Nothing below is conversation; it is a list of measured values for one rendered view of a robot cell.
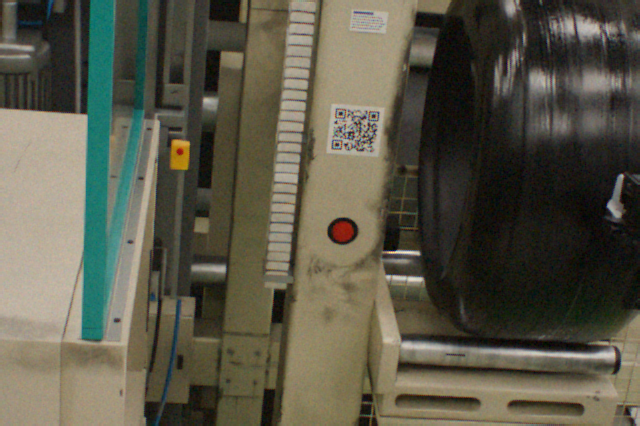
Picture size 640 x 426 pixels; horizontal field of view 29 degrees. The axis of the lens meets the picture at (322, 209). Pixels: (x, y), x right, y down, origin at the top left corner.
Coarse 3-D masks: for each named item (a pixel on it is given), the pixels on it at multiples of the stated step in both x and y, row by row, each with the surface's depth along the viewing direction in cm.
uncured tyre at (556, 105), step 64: (512, 0) 166; (576, 0) 167; (448, 64) 203; (512, 64) 161; (576, 64) 160; (448, 128) 210; (512, 128) 159; (576, 128) 158; (448, 192) 210; (512, 192) 159; (576, 192) 159; (448, 256) 204; (512, 256) 162; (576, 256) 162; (448, 320) 185; (512, 320) 171; (576, 320) 171
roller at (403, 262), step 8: (384, 256) 206; (392, 256) 206; (400, 256) 206; (408, 256) 206; (416, 256) 207; (384, 264) 206; (392, 264) 206; (400, 264) 206; (408, 264) 206; (416, 264) 206; (392, 272) 207; (400, 272) 207; (408, 272) 207; (416, 272) 207
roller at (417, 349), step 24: (408, 336) 181; (432, 336) 182; (456, 336) 183; (408, 360) 181; (432, 360) 181; (456, 360) 182; (480, 360) 182; (504, 360) 182; (528, 360) 182; (552, 360) 183; (576, 360) 183; (600, 360) 184
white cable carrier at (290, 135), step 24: (312, 0) 166; (288, 24) 169; (312, 24) 169; (288, 48) 168; (288, 72) 170; (288, 96) 171; (288, 120) 173; (288, 144) 175; (288, 168) 176; (288, 192) 178; (288, 216) 179; (288, 240) 181; (264, 264) 186; (288, 264) 183
